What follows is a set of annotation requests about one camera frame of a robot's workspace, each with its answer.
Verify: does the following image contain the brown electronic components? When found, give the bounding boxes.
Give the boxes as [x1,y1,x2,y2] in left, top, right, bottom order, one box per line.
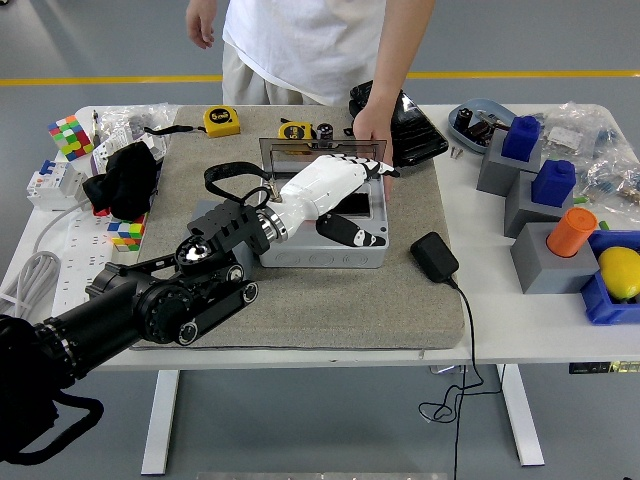
[467,119,496,144]

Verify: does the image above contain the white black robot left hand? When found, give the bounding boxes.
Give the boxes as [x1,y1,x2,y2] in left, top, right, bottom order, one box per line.
[273,153,401,249]

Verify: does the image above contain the clear bag of components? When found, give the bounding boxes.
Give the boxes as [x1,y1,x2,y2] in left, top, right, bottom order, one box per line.
[540,102,624,162]
[574,152,640,207]

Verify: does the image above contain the round yellow tape measure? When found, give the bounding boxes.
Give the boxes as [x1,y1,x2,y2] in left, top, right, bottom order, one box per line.
[277,119,316,144]

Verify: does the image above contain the person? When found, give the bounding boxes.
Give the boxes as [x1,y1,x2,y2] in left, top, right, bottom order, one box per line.
[221,0,389,107]

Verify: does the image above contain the small colourful puzzle cube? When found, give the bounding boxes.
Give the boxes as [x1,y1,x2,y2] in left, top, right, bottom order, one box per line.
[107,214,149,253]

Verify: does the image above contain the grey plastic electrical box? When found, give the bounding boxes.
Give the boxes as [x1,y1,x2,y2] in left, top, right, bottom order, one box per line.
[254,174,390,269]

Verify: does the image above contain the glossy black case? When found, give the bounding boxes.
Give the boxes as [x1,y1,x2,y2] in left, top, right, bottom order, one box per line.
[348,79,450,168]

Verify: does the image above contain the black adapter cord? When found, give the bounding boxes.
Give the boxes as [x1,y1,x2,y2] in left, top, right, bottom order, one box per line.
[418,277,503,480]

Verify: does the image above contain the yellow lemon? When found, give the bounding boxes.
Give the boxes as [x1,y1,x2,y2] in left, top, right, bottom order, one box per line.
[597,245,640,302]

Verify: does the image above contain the person's left hand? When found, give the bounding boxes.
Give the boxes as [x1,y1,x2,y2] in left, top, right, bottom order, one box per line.
[352,104,397,203]

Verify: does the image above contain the blue bottle-shaped block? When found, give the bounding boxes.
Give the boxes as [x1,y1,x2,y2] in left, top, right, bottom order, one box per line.
[530,159,577,206]
[501,115,541,162]

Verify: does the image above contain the clear plastic bag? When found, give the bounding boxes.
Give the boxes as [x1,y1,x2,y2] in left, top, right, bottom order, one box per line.
[97,103,179,161]

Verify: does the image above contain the blue plastic bin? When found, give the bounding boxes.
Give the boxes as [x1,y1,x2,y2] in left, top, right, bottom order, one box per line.
[579,229,640,326]

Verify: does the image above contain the white blue circuit breaker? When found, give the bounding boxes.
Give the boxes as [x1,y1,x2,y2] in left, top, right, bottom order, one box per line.
[25,158,94,212]

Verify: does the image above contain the black table control panel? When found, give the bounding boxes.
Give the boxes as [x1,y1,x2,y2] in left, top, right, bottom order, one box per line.
[568,360,640,375]

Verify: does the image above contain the white table leg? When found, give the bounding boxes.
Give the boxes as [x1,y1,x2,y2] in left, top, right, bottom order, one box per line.
[140,369,180,476]
[497,363,545,467]

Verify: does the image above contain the black cloth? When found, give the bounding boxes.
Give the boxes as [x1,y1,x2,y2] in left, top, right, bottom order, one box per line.
[82,141,160,222]

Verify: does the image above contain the grey-brown mat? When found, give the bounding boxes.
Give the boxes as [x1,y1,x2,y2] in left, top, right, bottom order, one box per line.
[129,104,466,351]

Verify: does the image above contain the large colourful puzzle cube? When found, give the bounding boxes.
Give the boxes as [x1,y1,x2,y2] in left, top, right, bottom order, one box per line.
[47,114,96,162]

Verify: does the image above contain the square yellow tape measure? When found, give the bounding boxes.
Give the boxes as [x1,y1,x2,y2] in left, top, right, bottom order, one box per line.
[143,106,242,139]

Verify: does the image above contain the grey block holder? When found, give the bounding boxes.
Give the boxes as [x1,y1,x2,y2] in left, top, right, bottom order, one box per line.
[475,130,544,197]
[503,169,576,240]
[509,222,601,295]

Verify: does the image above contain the blue-grey oval dish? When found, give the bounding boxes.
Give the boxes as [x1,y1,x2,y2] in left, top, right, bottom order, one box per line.
[448,98,518,155]

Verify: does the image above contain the black power adapter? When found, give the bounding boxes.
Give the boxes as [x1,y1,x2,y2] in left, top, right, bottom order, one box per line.
[409,231,460,285]

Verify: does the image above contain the person's right hand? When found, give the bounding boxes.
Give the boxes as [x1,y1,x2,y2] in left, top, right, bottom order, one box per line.
[185,4,217,50]

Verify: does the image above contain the orange cylinder battery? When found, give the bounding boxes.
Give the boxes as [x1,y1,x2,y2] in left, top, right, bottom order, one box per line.
[545,207,599,259]

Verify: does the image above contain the smoky transparent box lid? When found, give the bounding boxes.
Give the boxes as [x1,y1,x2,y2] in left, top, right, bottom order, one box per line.
[259,135,389,182]

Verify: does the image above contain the white power cable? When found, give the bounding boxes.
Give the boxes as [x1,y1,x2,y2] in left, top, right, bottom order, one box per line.
[0,202,91,321]

